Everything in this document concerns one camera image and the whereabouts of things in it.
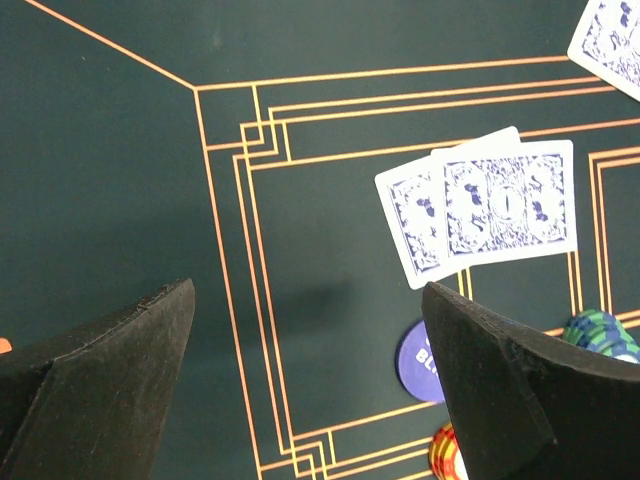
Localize purple small blind button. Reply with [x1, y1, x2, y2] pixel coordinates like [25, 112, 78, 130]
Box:
[395, 319, 445, 404]

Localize blue backed playing card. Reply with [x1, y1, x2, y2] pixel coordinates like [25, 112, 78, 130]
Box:
[567, 0, 639, 101]

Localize green chips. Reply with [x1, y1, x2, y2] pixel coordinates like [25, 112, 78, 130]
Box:
[562, 309, 639, 364]

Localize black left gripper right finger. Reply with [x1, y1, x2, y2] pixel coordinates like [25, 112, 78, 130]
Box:
[422, 282, 639, 479]

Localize orange chips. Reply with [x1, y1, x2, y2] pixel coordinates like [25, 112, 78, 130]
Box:
[428, 422, 469, 480]

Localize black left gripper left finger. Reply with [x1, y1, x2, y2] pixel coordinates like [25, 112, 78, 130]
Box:
[1, 279, 196, 479]

